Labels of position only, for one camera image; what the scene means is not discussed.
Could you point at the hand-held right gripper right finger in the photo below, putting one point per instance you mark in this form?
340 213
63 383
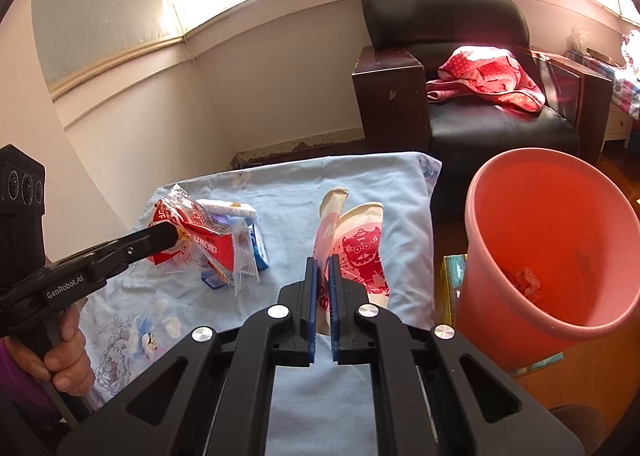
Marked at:
334 311

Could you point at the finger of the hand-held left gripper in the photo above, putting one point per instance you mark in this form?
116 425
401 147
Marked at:
145 243

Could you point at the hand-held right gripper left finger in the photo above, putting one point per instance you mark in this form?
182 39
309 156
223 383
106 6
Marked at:
311 311

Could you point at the clear snack packet red print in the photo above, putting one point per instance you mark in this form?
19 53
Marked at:
200 241

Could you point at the red lion print paper cup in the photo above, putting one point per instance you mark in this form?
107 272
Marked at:
360 251

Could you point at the blue tissue packet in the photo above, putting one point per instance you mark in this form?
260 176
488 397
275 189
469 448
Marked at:
260 251

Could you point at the white purple wrapper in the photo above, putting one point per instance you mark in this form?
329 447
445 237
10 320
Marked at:
225 208

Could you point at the pink floral paper cup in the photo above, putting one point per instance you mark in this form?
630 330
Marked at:
520 280

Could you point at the pink plastic bucket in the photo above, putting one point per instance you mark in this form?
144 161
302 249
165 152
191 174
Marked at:
540 216

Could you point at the person's left hand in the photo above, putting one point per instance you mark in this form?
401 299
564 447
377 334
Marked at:
70 361

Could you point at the light blue floral cloth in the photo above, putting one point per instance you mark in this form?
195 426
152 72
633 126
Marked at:
280 196

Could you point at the printed cardboard box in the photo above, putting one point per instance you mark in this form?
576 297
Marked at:
452 286

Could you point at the red dotted blanket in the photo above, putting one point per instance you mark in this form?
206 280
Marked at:
485 75

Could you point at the black leather armchair wooden arms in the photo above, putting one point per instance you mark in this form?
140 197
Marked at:
440 15

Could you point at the clear plastic bag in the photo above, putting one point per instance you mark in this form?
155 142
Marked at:
578 39

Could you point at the table with checkered cloth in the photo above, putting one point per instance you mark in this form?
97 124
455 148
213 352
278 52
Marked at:
625 85

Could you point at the patterned cloth bundle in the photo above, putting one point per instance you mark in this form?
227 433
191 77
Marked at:
631 50

